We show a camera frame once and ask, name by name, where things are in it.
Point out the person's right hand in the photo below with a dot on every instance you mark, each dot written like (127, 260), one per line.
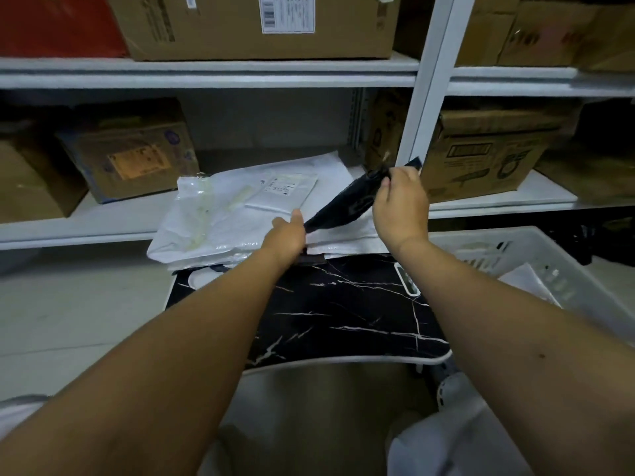
(402, 208)

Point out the person's left hand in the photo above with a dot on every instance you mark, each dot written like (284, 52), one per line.
(285, 242)

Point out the small white labelled packet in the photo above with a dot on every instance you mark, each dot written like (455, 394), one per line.
(283, 190)

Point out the black parcel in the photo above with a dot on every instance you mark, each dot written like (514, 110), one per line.
(347, 203)

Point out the pile of white mailers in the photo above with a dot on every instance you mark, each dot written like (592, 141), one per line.
(347, 242)

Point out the white plastic basket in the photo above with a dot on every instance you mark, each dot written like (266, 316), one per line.
(521, 235)

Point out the white metal shelf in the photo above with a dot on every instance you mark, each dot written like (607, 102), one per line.
(99, 228)

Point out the person's right forearm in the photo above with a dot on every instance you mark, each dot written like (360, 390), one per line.
(521, 361)

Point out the person's left forearm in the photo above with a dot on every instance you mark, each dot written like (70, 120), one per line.
(149, 381)

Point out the person's white shorts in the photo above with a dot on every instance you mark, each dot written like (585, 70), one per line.
(461, 441)

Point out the black marble lap table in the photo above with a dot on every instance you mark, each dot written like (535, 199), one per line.
(347, 317)

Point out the cardboard box with black print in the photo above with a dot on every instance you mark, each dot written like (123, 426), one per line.
(486, 158)

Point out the cardboard box with orange label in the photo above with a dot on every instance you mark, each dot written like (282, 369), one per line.
(134, 158)

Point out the dark cardboard box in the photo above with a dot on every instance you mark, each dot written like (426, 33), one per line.
(590, 173)

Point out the large cardboard box white label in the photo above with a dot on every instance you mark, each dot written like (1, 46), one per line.
(223, 29)

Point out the plain brown cardboard box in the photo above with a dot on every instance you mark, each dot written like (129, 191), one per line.
(30, 183)

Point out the red box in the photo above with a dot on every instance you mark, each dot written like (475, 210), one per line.
(54, 24)

